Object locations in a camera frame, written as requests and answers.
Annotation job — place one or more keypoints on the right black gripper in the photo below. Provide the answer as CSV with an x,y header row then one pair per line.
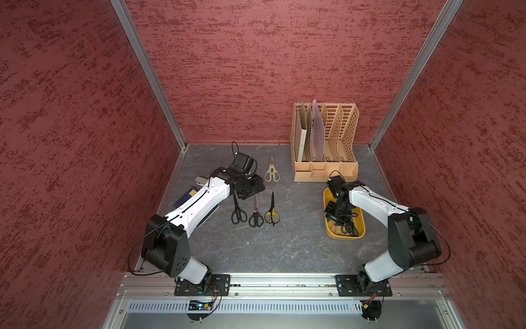
x,y
329,214

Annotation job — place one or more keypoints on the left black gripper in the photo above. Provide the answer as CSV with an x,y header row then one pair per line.
x,y
258,186

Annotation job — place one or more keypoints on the yellow plastic storage tray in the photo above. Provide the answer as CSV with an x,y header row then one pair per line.
x,y
334,231

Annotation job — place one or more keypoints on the large black handled scissors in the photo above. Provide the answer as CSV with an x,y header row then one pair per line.
x,y
239,215

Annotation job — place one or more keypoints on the cream handled kitchen scissors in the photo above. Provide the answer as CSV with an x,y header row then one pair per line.
x,y
272,175

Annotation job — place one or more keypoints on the yellow black handled scissors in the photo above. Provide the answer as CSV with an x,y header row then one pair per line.
x,y
271,215

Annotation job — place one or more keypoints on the dark grey handled scissors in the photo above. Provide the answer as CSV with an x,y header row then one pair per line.
x,y
350,229

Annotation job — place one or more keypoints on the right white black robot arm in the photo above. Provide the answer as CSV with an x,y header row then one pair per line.
x,y
411,238

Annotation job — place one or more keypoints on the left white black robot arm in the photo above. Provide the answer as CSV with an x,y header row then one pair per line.
x,y
166,241

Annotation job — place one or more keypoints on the dark blue notebook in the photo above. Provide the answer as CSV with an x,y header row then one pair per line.
x,y
186,197

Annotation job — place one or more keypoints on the translucent purple document folder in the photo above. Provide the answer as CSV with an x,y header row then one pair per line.
x,y
317,135

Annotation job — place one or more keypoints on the tan plastic file organizer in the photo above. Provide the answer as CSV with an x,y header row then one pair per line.
x,y
341,121

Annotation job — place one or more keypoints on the beige paper folder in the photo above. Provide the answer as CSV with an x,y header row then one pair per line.
x,y
300,132

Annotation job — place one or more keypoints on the right controller board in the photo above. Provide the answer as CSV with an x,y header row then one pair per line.
x,y
371,311

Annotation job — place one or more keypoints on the controller board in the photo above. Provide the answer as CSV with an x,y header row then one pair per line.
x,y
371,311
199,310

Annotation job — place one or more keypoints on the left controller board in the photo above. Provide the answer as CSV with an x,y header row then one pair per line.
x,y
199,310

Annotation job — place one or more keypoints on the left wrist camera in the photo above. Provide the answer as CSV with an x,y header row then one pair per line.
x,y
244,164

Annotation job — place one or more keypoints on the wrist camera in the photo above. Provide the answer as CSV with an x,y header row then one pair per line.
x,y
244,164
337,187

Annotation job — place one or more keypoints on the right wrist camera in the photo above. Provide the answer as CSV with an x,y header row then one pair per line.
x,y
337,187

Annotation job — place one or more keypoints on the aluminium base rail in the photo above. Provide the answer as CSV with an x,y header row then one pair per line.
x,y
296,286

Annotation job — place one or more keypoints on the left metal corner post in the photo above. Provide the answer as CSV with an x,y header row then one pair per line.
x,y
125,19

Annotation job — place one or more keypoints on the metal corner post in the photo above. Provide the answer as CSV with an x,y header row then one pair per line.
x,y
437,31
125,19

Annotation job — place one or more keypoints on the right metal corner post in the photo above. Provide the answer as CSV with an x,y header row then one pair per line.
x,y
437,31

